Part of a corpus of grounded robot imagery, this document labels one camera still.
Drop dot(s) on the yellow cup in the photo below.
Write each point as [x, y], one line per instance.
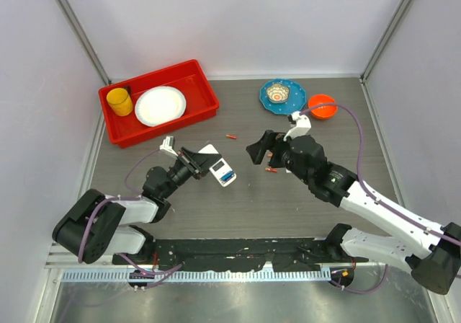
[120, 101]

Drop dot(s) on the small patterned bowl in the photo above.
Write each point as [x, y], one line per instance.
[278, 93]

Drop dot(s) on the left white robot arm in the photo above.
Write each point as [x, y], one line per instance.
[98, 224]

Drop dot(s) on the white slotted cable duct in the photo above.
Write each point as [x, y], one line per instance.
[264, 275]

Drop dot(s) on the white paper plate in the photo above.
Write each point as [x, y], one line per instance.
[160, 105]

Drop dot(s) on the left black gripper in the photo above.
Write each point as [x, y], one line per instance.
[197, 164]

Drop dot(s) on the white remote control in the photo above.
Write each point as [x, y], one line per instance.
[219, 168]

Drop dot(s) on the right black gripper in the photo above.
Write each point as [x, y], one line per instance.
[269, 139]

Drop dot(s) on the blue plate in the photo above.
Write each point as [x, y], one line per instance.
[296, 101]

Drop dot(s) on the blue battery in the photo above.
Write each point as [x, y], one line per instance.
[227, 176]

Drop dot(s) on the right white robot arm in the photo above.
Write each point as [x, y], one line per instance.
[427, 250]

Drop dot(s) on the orange bowl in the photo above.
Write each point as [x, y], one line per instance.
[322, 106]

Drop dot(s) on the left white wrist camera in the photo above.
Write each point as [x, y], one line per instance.
[167, 147]

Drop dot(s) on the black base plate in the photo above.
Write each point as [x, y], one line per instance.
[242, 255]

